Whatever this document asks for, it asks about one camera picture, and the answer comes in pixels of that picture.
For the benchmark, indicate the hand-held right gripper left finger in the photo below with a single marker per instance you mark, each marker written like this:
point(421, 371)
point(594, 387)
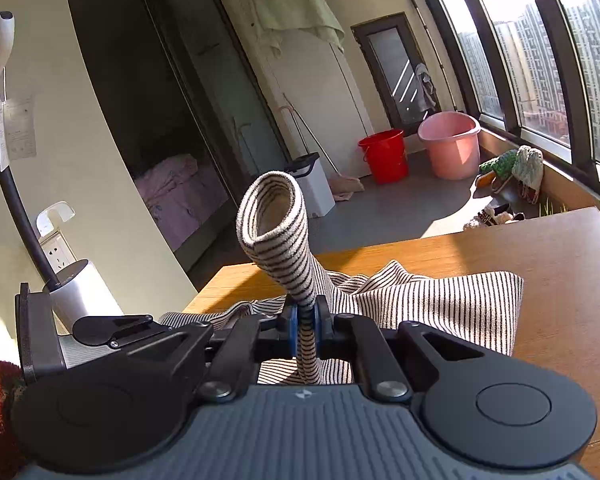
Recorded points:
point(292, 334)

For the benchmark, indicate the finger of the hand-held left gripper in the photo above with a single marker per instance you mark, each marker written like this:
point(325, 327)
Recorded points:
point(110, 330)

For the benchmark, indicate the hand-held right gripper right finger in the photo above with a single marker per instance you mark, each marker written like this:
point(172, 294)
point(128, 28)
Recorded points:
point(321, 334)

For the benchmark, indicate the striped towel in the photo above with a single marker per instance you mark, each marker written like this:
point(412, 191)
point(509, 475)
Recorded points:
point(275, 240)

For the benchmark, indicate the white black stick vacuum cleaner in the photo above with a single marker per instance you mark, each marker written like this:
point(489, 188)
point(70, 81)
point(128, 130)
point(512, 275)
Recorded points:
point(77, 292)

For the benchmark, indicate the white trash bin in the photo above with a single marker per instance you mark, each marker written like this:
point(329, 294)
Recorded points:
point(312, 185)

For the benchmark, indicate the bed with pink blanket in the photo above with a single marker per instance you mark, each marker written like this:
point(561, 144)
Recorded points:
point(175, 195)

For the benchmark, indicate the broom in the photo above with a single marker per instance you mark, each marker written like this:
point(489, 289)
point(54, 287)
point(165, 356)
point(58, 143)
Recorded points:
point(347, 185)

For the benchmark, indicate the red bucket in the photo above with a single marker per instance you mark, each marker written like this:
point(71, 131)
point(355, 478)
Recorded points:
point(385, 157)

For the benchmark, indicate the white paper tag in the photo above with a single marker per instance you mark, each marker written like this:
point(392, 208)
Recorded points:
point(17, 130)

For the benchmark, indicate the furry black white slippers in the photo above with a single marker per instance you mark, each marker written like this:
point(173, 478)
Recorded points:
point(492, 216)

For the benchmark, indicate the pink bucket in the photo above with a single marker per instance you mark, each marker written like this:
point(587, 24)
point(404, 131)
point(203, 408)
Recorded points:
point(452, 152)

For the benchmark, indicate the white door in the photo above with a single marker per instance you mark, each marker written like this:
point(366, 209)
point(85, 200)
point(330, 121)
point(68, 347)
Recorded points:
point(325, 100)

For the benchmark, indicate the pale green knitted slipper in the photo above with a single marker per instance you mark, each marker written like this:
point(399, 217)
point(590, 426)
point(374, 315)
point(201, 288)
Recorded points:
point(527, 170)

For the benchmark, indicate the grey hanging cloth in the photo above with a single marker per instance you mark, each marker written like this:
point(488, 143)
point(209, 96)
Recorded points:
point(425, 87)

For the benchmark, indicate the small dark framed window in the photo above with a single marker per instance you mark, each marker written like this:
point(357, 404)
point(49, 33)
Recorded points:
point(390, 60)

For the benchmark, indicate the glass sliding door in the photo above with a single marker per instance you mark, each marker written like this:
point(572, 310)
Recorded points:
point(215, 60)

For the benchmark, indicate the long mop pole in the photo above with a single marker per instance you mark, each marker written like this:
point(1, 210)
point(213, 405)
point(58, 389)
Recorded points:
point(431, 50)

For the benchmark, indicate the light green hanging towel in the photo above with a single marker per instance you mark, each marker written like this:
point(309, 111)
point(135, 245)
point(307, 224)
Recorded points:
point(290, 5)

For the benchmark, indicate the large dark framed window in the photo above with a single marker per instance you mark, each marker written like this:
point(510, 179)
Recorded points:
point(545, 60)

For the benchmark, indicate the wall socket with clear cover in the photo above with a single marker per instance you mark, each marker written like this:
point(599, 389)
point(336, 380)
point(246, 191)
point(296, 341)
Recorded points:
point(55, 250)

